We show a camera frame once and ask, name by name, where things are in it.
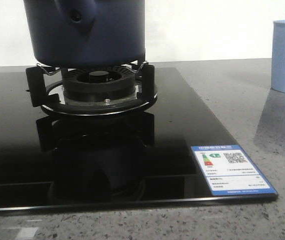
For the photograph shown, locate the black metal pot support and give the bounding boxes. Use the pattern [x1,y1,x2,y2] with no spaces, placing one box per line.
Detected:
[26,62,158,117]

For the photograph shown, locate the dark blue cooking pot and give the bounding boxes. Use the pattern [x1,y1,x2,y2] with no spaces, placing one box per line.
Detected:
[23,0,145,68]

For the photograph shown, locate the black gas burner head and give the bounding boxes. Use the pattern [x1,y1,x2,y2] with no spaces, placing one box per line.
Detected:
[62,66,135,102]

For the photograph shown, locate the blue white energy label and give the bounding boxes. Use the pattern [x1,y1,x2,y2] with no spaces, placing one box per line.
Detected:
[191,144,277,196]

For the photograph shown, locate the black glass gas stove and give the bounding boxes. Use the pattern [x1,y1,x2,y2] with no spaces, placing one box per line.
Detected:
[0,67,278,215]

